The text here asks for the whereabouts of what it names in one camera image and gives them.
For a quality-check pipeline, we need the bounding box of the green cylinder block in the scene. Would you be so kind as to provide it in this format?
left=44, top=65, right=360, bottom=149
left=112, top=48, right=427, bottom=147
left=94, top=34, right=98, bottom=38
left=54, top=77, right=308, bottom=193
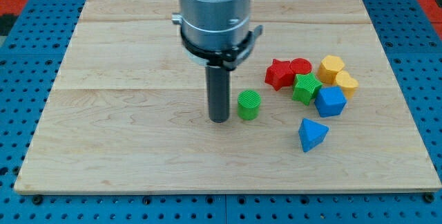
left=238, top=90, right=261, bottom=120

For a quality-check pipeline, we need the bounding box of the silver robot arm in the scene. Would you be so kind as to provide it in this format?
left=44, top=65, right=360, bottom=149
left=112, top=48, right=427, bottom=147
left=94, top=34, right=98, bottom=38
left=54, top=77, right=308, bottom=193
left=172, top=0, right=262, bottom=123

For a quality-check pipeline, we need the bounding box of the red star block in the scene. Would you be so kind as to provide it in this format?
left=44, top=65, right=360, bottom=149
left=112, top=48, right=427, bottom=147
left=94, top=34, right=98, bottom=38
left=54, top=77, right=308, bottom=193
left=265, top=59, right=295, bottom=91

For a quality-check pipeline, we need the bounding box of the yellow heart block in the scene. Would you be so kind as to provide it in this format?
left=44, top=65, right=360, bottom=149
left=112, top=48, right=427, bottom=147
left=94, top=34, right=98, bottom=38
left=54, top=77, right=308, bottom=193
left=333, top=71, right=359, bottom=100

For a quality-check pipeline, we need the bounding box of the red cylinder block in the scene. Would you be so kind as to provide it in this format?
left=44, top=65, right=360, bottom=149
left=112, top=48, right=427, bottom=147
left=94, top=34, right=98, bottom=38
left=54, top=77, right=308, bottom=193
left=289, top=57, right=312, bottom=75

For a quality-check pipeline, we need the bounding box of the black clamp ring mount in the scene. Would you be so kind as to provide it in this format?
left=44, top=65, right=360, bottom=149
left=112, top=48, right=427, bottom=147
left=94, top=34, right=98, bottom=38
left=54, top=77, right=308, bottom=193
left=180, top=25, right=263, bottom=71

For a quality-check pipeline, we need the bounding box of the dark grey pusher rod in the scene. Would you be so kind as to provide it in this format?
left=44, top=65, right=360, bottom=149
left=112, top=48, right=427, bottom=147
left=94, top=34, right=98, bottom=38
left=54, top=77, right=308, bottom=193
left=205, top=67, right=230, bottom=123

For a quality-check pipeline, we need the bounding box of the green star block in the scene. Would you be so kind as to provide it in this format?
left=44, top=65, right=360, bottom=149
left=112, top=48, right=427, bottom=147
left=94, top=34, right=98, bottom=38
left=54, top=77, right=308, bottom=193
left=292, top=73, right=323, bottom=106

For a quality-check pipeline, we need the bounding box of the yellow hexagon block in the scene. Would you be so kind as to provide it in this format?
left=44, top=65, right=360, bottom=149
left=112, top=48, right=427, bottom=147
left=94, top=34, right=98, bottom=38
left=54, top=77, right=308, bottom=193
left=317, top=55, right=345, bottom=84

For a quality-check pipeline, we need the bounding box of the blue triangle block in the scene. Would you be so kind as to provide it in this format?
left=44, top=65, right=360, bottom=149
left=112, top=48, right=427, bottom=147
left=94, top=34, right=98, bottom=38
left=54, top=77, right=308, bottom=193
left=298, top=118, right=329, bottom=153

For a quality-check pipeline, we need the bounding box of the wooden board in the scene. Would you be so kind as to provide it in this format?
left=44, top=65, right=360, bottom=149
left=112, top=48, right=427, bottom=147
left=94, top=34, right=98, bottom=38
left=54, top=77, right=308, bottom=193
left=15, top=0, right=441, bottom=195

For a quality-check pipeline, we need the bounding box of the blue cube block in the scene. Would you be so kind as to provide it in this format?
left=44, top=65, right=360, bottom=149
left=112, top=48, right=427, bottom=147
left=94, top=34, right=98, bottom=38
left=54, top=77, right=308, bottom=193
left=314, top=86, right=347, bottom=118

